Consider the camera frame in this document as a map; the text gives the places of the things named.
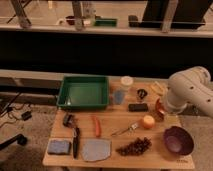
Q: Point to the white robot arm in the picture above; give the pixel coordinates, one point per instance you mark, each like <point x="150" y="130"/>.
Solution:
<point x="189" y="86"/>

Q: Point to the blue translucent plastic cup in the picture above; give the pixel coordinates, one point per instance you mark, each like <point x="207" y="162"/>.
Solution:
<point x="118" y="96"/>

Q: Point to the green plastic tray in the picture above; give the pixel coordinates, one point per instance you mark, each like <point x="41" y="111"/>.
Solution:
<point x="84" y="93"/>

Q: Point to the black rectangular block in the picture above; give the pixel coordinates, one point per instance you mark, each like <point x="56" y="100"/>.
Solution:
<point x="143" y="107"/>

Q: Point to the black binder clip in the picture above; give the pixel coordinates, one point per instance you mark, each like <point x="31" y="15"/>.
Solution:
<point x="141" y="94"/>

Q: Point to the orange carrot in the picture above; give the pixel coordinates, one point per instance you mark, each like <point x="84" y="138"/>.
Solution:
<point x="97" y="127"/>

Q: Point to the silver fork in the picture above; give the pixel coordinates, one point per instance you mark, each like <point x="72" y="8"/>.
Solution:
<point x="130" y="128"/>

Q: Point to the black brush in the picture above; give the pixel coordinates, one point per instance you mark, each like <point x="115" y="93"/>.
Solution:
<point x="69" y="121"/>

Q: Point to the wooden board table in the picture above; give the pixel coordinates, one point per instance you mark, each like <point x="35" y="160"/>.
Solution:
<point x="114" y="118"/>

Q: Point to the orange apple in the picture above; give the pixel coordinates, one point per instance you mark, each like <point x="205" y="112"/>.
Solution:
<point x="148" y="122"/>

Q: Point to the red wooden bowl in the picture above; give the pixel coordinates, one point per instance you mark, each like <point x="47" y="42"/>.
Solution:
<point x="159" y="109"/>

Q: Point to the green box on shelf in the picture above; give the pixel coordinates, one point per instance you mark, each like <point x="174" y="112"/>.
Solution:
<point x="106" y="22"/>

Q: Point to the grey blue cloth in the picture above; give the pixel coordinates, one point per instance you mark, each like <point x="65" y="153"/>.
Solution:
<point x="96" y="149"/>

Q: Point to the dark grape bunch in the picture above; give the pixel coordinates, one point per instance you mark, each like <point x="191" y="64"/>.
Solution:
<point x="135" y="148"/>

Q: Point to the dark red background bowl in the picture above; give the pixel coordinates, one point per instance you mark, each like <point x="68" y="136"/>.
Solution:
<point x="70" y="20"/>

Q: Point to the blue sponge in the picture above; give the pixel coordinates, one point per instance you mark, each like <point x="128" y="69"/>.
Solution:
<point x="59" y="147"/>

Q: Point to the purple bowl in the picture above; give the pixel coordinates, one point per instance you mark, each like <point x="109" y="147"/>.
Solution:
<point x="178" y="141"/>

